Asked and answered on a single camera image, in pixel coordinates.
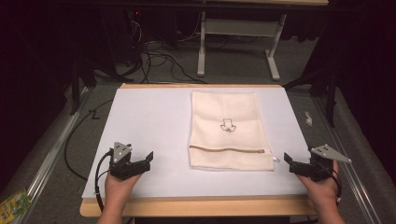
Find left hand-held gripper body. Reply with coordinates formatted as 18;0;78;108
108;141;142;181

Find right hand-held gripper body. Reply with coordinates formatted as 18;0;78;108
298;143;353;183

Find cream zippered mesh bag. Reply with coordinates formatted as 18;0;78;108
188;90;281;173

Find person's left hand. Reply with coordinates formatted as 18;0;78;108
104;172;144;207

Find person's right hand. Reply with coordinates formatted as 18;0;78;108
294;160;341;208

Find white table mat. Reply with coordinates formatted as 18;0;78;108
81;87;313;200

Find wooden table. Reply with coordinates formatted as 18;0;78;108
78;82;319;218

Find black stand legs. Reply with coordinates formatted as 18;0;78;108
68;55;127;117
282;66;341;129

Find green yellow packet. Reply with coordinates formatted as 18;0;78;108
0;189;34;224

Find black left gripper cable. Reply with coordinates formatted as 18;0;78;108
93;148;114;213

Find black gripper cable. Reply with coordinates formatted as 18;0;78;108
321;161;344;204
93;148;114;213

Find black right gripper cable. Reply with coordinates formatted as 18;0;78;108
321;161;344;204

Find metal floor rail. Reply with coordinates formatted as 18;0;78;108
312;95;386;224
12;86;92;224

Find black floor cable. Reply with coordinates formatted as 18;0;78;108
63;98;115;182

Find tangle of black cables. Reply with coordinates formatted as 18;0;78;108
123;8;209;85

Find white metal desk frame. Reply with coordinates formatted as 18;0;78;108
196;0;330;82

